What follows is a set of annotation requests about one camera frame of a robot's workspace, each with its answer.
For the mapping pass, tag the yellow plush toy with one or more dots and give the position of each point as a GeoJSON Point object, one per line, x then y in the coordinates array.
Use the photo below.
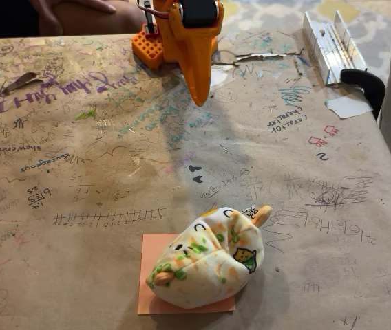
{"type": "Point", "coordinates": [209, 268]}

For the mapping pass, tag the orange robot arm grid base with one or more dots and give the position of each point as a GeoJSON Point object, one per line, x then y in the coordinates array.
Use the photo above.
{"type": "Point", "coordinates": [147, 48]}

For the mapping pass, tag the person's bare hand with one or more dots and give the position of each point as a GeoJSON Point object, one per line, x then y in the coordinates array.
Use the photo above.
{"type": "Point", "coordinates": [45, 13]}

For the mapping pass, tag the grey yellow patterned rug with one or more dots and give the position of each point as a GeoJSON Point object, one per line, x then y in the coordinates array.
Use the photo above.
{"type": "Point", "coordinates": [267, 17]}

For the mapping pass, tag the person's bare leg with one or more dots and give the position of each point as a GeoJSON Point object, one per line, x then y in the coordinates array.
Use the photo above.
{"type": "Point", "coordinates": [102, 24]}

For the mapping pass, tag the aluminium miter box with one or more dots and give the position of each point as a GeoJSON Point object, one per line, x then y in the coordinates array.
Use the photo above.
{"type": "Point", "coordinates": [333, 51]}

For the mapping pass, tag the pink square sticky note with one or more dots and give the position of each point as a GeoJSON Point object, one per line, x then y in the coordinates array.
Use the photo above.
{"type": "Point", "coordinates": [147, 254]}

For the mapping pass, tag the scribbled brown paper table cover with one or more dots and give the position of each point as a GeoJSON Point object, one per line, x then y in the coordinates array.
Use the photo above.
{"type": "Point", "coordinates": [78, 275]}

